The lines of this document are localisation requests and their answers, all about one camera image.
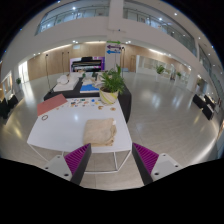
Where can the beige architectural model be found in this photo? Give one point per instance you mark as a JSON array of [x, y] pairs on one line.
[[88, 80]]

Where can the round wooden disc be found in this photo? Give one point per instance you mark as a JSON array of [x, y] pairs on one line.
[[113, 109]]

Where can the group of black chairs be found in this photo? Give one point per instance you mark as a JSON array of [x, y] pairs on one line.
[[8, 105], [203, 106]]

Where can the white architectural model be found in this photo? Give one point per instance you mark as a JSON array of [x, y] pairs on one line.
[[65, 86]]

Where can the blue flat board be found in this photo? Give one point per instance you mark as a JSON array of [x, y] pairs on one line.
[[89, 88]]

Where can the small distant potted plant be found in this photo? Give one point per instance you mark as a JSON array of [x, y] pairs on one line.
[[18, 80]]

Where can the orange wooden piece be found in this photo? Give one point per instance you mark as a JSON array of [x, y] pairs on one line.
[[100, 107]]

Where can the black piano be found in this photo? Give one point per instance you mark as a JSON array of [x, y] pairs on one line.
[[86, 65]]

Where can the black-draped table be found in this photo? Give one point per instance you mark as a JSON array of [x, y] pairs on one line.
[[125, 100]]

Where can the group of colourful small cards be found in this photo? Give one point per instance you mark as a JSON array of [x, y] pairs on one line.
[[83, 102]]

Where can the white signboard with arrows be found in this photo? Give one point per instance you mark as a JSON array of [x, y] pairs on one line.
[[113, 60]]

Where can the pink flat board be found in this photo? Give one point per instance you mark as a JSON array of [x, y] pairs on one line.
[[50, 104]]

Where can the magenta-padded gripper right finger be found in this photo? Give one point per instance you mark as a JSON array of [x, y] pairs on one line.
[[165, 164]]

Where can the beige towel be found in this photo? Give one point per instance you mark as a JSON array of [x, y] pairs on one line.
[[100, 131]]

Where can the potted plant in striped pot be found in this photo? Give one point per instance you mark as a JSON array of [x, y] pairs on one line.
[[108, 97]]

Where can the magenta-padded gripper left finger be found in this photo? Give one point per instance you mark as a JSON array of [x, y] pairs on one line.
[[57, 165]]

